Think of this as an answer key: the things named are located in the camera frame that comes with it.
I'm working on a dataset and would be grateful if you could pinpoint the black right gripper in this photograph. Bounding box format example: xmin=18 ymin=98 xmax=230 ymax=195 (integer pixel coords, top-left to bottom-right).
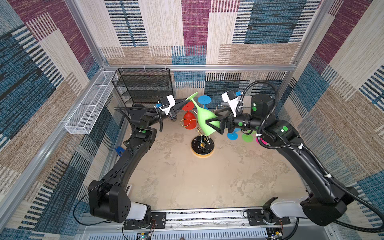
xmin=205 ymin=106 xmax=264 ymax=136

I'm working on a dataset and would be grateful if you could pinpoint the green wine glass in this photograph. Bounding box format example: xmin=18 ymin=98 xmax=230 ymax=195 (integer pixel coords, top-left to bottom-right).
xmin=187 ymin=92 xmax=217 ymax=136
xmin=242 ymin=131 xmax=254 ymax=143

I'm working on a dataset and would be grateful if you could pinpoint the blue wine glass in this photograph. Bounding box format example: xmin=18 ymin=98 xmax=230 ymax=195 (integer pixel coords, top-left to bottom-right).
xmin=227 ymin=129 xmax=240 ymax=141
xmin=198 ymin=95 xmax=212 ymax=110

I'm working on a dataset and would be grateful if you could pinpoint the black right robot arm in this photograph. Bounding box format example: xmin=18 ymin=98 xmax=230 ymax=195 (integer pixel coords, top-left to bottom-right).
xmin=199 ymin=81 xmax=384 ymax=233

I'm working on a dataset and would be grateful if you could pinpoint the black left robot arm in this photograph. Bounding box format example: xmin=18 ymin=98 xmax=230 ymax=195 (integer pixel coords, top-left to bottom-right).
xmin=85 ymin=98 xmax=189 ymax=225

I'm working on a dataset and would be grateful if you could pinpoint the red wine glass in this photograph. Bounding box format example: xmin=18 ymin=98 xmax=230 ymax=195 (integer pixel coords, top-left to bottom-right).
xmin=181 ymin=101 xmax=197 ymax=130

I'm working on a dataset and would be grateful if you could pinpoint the gold wine glass rack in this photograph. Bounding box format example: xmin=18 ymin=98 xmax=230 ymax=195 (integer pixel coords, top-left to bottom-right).
xmin=191 ymin=110 xmax=215 ymax=159

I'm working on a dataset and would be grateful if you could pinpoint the black mesh shelf rack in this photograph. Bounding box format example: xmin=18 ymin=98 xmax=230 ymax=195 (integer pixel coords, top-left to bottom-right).
xmin=112 ymin=68 xmax=174 ymax=107

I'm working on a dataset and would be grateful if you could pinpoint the blue stapler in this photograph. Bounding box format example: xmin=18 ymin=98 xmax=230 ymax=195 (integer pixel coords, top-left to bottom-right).
xmin=115 ymin=146 xmax=125 ymax=157

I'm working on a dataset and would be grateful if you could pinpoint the pink white calculator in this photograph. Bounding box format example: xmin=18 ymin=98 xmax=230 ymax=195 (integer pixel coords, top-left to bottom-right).
xmin=126 ymin=184 xmax=132 ymax=195

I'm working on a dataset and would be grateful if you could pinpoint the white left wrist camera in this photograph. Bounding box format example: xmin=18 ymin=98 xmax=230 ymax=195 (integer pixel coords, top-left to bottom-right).
xmin=155 ymin=95 xmax=176 ymax=116

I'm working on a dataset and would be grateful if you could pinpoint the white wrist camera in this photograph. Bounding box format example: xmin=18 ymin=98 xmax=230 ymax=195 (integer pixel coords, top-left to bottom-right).
xmin=155 ymin=95 xmax=176 ymax=116
xmin=222 ymin=90 xmax=243 ymax=117

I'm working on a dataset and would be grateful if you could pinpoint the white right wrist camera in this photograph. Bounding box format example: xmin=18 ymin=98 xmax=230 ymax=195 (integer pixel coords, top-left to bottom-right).
xmin=222 ymin=90 xmax=243 ymax=117

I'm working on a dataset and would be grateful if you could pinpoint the white wire mesh basket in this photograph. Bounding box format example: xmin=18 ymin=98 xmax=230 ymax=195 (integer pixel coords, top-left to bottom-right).
xmin=65 ymin=71 xmax=115 ymax=135

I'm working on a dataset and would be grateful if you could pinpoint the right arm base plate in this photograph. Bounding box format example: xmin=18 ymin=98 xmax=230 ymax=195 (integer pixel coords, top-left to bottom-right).
xmin=246 ymin=209 xmax=291 ymax=226

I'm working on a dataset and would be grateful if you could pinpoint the aluminium front rail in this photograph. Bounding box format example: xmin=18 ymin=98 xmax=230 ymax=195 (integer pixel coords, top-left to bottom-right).
xmin=74 ymin=206 xmax=340 ymax=240

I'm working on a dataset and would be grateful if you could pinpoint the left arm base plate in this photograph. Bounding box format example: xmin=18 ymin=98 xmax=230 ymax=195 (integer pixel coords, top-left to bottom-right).
xmin=123 ymin=212 xmax=167 ymax=231

